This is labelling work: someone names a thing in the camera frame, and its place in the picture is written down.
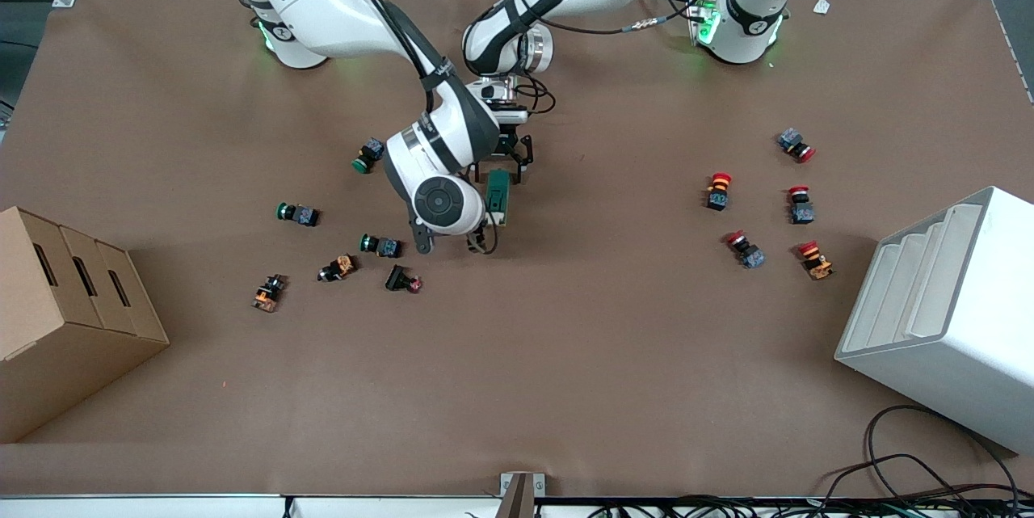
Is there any white tiered plastic rack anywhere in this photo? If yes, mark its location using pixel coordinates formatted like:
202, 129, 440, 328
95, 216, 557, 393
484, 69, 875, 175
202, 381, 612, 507
834, 186, 1034, 456

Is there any white table edge rail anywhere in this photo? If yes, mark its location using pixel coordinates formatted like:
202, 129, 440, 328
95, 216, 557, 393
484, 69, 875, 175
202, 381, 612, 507
0, 494, 1034, 518

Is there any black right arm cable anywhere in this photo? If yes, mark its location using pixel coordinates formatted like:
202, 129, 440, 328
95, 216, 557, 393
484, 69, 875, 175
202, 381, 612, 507
323, 0, 453, 111

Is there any black cable bundle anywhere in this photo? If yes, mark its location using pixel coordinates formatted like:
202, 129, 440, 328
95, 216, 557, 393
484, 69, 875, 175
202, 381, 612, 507
590, 453, 1034, 518

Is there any red mushroom button orange ring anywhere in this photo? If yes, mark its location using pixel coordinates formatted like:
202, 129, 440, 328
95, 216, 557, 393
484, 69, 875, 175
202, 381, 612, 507
705, 172, 733, 213

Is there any green push button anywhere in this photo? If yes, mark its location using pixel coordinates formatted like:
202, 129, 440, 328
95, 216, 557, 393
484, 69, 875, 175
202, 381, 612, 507
359, 234, 402, 259
276, 202, 321, 227
352, 138, 386, 175

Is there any looped black cable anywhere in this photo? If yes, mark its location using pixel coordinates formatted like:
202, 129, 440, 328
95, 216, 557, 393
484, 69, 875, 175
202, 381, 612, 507
864, 405, 1020, 503

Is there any grey metal bracket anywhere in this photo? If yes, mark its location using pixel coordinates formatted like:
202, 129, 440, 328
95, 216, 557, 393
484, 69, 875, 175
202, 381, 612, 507
499, 472, 546, 518

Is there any black orange selector switch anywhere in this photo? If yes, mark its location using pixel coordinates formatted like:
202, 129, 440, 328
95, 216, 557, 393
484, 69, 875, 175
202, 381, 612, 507
252, 274, 288, 314
317, 255, 358, 283

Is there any brown cardboard box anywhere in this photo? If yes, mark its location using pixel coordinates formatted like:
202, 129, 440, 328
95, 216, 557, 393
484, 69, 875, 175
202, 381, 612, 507
0, 205, 170, 444

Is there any green load switch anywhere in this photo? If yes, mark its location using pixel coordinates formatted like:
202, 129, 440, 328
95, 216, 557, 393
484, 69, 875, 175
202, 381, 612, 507
485, 169, 512, 228

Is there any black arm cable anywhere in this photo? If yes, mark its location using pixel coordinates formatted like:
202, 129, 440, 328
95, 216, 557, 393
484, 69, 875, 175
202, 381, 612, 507
517, 0, 712, 116
323, 0, 453, 111

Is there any black pink push button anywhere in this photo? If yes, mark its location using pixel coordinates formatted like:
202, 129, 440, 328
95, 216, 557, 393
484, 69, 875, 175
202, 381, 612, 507
385, 264, 423, 294

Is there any red mushroom button orange block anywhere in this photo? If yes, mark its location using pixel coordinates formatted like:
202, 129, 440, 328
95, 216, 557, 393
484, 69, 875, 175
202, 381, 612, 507
797, 240, 835, 281

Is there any brown table mat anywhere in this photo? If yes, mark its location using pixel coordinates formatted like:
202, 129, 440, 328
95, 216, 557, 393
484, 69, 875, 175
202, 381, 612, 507
0, 0, 1034, 499

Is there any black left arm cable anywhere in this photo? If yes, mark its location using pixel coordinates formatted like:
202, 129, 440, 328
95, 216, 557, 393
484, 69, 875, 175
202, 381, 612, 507
517, 0, 712, 116

